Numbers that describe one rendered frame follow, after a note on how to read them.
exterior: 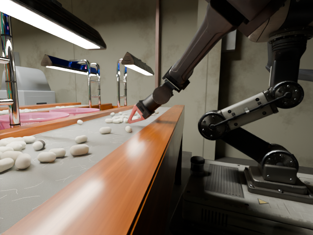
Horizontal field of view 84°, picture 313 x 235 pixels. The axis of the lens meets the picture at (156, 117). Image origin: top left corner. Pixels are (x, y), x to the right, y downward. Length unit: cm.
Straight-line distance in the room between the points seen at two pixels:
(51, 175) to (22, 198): 6
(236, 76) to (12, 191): 251
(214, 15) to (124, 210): 31
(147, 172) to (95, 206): 9
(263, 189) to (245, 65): 197
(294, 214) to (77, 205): 73
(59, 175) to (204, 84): 219
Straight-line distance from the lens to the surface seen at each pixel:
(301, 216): 82
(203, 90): 238
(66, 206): 20
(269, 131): 269
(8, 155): 42
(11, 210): 27
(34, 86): 355
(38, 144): 47
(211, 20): 36
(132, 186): 22
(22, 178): 35
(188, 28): 279
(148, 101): 63
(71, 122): 78
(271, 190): 88
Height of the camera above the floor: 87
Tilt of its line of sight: 8 degrees down
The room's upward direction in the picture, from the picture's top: 1 degrees clockwise
